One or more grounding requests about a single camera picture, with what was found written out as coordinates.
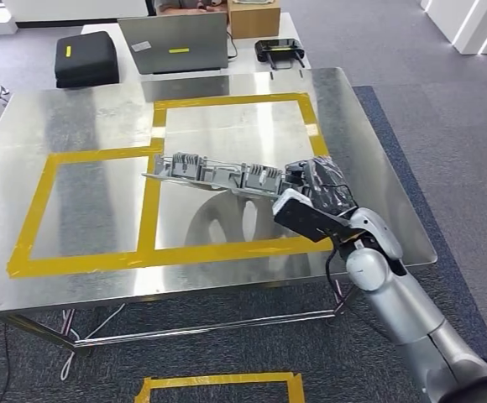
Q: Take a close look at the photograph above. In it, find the black floor cable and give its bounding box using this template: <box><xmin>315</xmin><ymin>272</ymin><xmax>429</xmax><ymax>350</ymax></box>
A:
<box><xmin>0</xmin><ymin>321</ymin><xmax>13</xmax><ymax>403</ymax></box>

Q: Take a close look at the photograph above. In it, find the white looped cord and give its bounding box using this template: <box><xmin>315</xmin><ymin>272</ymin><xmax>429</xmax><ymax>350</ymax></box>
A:
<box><xmin>60</xmin><ymin>302</ymin><xmax>127</xmax><ymax>383</ymax></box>

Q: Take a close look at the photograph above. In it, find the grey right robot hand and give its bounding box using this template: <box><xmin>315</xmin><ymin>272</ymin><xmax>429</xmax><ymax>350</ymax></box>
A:
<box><xmin>285</xmin><ymin>156</ymin><xmax>359</xmax><ymax>219</ymax></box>

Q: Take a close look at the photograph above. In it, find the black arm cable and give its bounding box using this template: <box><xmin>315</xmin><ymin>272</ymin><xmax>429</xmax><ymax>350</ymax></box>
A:
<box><xmin>324</xmin><ymin>244</ymin><xmax>345</xmax><ymax>301</ymax></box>

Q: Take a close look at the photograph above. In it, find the white lit partition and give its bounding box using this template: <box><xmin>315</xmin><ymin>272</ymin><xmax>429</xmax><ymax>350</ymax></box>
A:
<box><xmin>418</xmin><ymin>0</ymin><xmax>487</xmax><ymax>56</ymax></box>

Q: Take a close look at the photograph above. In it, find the white table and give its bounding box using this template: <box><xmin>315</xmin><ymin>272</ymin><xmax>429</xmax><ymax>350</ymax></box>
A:
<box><xmin>81</xmin><ymin>11</ymin><xmax>313</xmax><ymax>85</ymax></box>

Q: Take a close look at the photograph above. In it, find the grey laptop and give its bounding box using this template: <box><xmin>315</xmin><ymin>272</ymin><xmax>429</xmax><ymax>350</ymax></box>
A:
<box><xmin>117</xmin><ymin>11</ymin><xmax>230</xmax><ymax>76</ymax></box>

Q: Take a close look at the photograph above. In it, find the yellow floor tape square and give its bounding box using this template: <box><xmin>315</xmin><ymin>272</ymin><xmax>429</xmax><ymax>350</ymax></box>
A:
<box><xmin>133</xmin><ymin>371</ymin><xmax>307</xmax><ymax>403</ymax></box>

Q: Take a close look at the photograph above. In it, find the person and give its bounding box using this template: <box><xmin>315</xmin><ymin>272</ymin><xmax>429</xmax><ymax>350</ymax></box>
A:
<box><xmin>155</xmin><ymin>0</ymin><xmax>228</xmax><ymax>16</ymax></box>

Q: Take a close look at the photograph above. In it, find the black carrying case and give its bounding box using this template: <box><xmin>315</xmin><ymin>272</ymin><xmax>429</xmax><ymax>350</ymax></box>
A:
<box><xmin>54</xmin><ymin>30</ymin><xmax>121</xmax><ymax>90</ymax></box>

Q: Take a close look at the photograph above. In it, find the steel workbench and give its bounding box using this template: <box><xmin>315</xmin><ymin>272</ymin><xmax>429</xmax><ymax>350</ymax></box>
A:
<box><xmin>0</xmin><ymin>66</ymin><xmax>439</xmax><ymax>359</ymax></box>

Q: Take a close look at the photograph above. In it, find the cardboard box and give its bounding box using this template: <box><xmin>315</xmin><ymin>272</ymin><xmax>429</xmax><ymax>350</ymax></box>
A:
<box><xmin>226</xmin><ymin>0</ymin><xmax>282</xmax><ymax>40</ymax></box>

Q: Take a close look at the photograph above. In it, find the black handheld controller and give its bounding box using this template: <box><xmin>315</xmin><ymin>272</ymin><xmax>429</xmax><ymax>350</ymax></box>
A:
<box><xmin>254</xmin><ymin>37</ymin><xmax>307</xmax><ymax>71</ymax></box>

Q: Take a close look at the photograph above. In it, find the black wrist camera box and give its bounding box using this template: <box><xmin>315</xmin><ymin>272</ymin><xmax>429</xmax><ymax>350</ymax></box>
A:
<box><xmin>271</xmin><ymin>187</ymin><xmax>353</xmax><ymax>244</ymax></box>

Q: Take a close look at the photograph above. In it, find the grey plastic wheel cover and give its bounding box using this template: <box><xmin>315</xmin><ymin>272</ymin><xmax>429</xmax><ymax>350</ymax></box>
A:
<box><xmin>141</xmin><ymin>151</ymin><xmax>297</xmax><ymax>202</ymax></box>

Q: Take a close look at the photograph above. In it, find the yellow tape on workbench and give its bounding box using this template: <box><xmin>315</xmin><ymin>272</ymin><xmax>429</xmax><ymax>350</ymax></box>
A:
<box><xmin>6</xmin><ymin>92</ymin><xmax>334</xmax><ymax>280</ymax></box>

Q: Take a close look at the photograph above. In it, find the white low platform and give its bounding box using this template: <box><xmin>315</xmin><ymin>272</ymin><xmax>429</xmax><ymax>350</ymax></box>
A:
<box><xmin>0</xmin><ymin>0</ymin><xmax>150</xmax><ymax>38</ymax></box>

